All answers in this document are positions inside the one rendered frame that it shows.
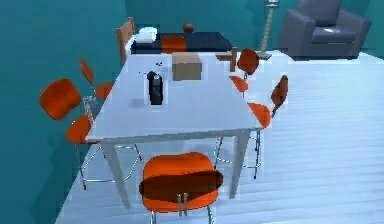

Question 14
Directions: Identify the white dining table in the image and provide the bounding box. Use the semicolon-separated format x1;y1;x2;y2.
85;51;264;210

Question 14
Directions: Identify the tan cardboard box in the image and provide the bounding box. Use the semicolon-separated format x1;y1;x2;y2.
171;52;203;82

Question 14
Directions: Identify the orange chair with metal legs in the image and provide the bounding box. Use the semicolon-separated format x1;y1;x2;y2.
79;57;116;102
138;151;224;224
161;35;188;54
39;77;143;191
229;48;261;98
213;74;290;180

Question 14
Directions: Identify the wooden bed with dark cover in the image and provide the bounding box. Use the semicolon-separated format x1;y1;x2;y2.
115;17;238;73

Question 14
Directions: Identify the white pillow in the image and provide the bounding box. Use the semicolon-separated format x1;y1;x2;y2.
134;27;159;44

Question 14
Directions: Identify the beige floor lamp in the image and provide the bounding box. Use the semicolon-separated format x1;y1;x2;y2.
257;0;280;61

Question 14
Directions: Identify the grey armchair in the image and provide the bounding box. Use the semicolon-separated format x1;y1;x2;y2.
278;0;372;61

